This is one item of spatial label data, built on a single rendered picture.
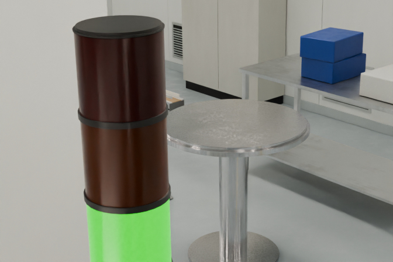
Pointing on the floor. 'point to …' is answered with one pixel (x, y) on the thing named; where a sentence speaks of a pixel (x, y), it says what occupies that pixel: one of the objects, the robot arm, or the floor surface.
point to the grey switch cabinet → (233, 28)
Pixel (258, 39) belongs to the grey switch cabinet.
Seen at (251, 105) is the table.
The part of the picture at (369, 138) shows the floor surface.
